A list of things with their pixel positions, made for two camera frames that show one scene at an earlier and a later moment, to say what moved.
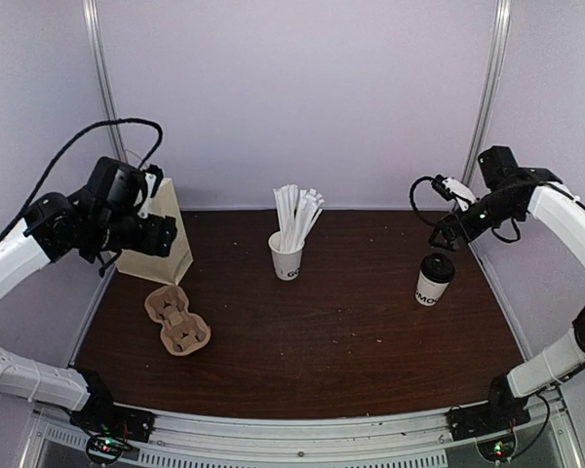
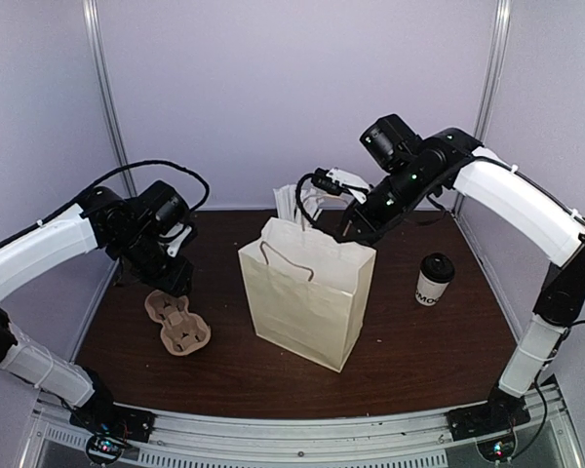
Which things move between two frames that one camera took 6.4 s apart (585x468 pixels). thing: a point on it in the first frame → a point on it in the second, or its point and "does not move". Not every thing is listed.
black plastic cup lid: [438, 268] does not move
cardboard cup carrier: [182, 333] does not move
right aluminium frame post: [497, 50] does not move
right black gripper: [449, 225] → [361, 215]
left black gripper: [157, 241] → [174, 280]
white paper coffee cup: [427, 292] does not move
